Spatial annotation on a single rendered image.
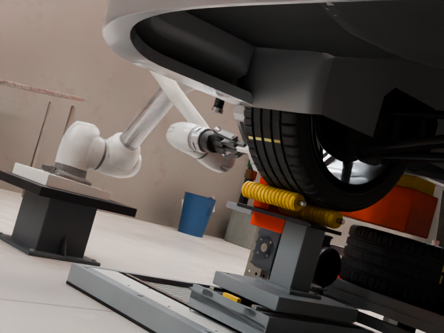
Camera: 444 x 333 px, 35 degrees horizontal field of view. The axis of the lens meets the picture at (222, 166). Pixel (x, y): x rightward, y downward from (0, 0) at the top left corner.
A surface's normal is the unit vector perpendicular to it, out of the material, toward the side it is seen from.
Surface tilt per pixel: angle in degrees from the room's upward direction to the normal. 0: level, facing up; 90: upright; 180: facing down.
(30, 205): 90
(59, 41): 90
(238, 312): 90
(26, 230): 90
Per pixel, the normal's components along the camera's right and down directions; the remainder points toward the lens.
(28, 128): 0.65, 0.15
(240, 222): -0.71, -0.23
